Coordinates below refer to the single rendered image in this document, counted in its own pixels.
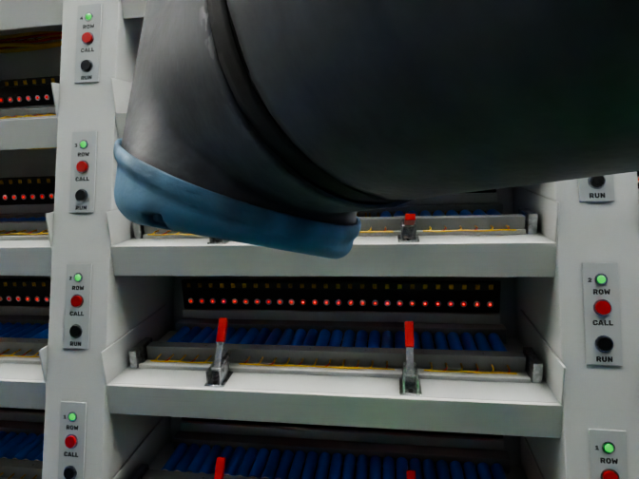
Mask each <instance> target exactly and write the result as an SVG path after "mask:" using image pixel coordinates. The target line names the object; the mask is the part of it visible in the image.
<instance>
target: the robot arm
mask: <svg viewBox="0 0 639 479"><path fill-rule="evenodd" d="M113 154H114V157H115V160H116V161H117V171H116V179H115V186H114V200H115V203H116V205H117V207H118V209H119V211H120V212H121V213H122V214H123V215H124V216H125V217H126V218H127V219H128V220H130V221H132V222H135V223H138V224H141V225H146V226H151V227H157V228H162V229H167V230H172V231H178V232H183V233H188V234H194V235H199V236H205V237H210V238H215V239H221V240H231V241H235V242H241V243H247V244H252V245H258V246H262V247H268V248H274V249H279V250H284V251H290V252H295V253H301V254H306V255H311V256H317V257H323V258H329V259H340V258H343V257H344V256H346V255H347V254H348V253H349V252H350V250H351V249H352V246H353V242H354V239H355V238H356V237H357V236H358V234H359V231H360V227H361V222H360V219H359V217H358V216H357V212H358V211H365V210H373V209H381V208H390V207H396V206H398V205H401V204H403V203H405V202H408V201H412V200H415V199H423V198H431V197H438V196H446V195H453V194H461V193H469V192H476V191H484V190H492V189H499V188H507V187H515V186H522V185H530V184H538V183H545V182H560V181H567V180H575V179H583V178H590V177H598V176H606V175H612V174H620V173H628V172H635V171H639V0H147V1H146V7H145V17H144V22H143V27H142V32H141V38H140V44H139V48H138V54H137V59H136V65H135V70H134V75H133V81H132V86H131V91H130V97H129V102H128V108H127V113H126V123H125V128H124V134H123V138H121V139H118V140H116V141H115V143H114V146H113Z"/></svg>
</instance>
